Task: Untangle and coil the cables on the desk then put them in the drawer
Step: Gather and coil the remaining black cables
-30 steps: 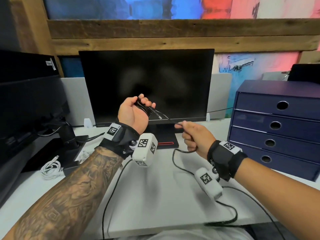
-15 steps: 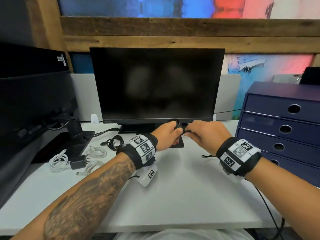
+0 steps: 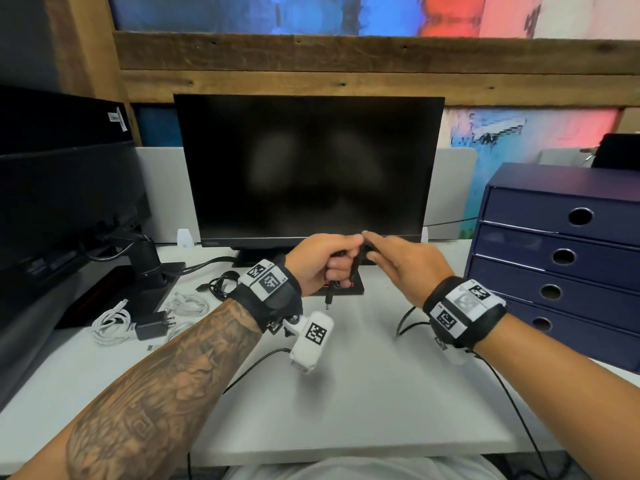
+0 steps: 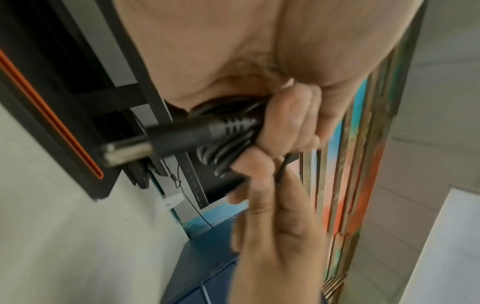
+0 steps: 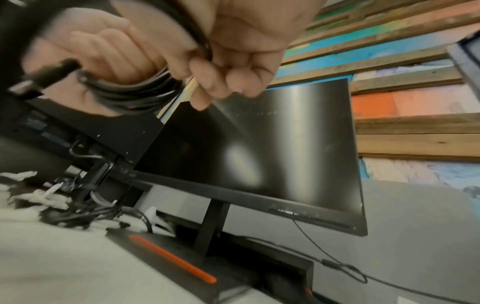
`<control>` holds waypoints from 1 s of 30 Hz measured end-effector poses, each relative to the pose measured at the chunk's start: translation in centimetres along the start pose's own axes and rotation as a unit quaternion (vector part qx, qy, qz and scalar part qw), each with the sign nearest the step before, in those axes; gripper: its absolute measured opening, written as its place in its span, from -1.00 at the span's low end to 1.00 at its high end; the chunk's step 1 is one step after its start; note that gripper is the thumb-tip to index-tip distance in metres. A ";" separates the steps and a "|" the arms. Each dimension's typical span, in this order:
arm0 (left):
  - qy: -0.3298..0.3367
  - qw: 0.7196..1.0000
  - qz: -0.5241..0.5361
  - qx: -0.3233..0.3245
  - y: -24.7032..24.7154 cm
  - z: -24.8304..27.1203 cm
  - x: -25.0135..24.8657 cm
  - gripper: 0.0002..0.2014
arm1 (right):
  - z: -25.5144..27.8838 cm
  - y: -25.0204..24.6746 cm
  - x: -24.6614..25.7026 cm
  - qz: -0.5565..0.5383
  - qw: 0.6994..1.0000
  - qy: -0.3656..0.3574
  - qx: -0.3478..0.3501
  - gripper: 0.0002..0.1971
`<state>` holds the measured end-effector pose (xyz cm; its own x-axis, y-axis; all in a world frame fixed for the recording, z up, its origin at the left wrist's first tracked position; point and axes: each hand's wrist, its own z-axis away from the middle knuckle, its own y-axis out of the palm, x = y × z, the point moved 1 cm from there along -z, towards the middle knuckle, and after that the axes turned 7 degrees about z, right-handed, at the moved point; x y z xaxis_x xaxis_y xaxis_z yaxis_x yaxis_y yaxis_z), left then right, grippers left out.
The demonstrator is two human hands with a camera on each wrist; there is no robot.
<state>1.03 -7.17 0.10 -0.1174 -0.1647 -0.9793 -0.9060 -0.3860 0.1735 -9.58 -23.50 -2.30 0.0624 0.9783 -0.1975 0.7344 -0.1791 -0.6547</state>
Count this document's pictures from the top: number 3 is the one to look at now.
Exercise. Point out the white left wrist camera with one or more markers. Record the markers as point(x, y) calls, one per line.
point(312, 344)

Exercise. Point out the person's left hand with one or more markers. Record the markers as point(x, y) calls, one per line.
point(315, 259)

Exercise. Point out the black charger plug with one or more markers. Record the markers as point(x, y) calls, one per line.
point(150, 327)

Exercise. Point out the navy blue drawer unit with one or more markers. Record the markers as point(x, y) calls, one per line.
point(550, 179)

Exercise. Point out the person's left forearm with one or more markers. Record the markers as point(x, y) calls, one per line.
point(150, 399)

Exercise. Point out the black computer monitor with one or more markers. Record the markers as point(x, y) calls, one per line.
point(310, 164)

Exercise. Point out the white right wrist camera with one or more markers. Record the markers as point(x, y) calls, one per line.
point(455, 355)

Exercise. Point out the black monitor arm base plate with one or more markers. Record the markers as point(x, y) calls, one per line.
point(95, 299)

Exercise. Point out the person's right forearm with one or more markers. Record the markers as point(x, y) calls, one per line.
point(580, 394)

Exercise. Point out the person's right hand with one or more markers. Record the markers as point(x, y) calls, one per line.
point(410, 269)

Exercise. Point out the person's white shirt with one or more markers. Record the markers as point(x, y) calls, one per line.
point(365, 468)

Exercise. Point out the white background table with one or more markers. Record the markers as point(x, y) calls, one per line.
point(562, 157)

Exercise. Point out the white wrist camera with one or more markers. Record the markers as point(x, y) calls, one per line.
point(455, 355)
point(312, 344)

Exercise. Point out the white partition panel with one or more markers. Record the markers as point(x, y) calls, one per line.
point(165, 194)
point(450, 189)

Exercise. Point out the black panel with white sticker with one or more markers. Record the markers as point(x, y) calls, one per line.
point(55, 119)

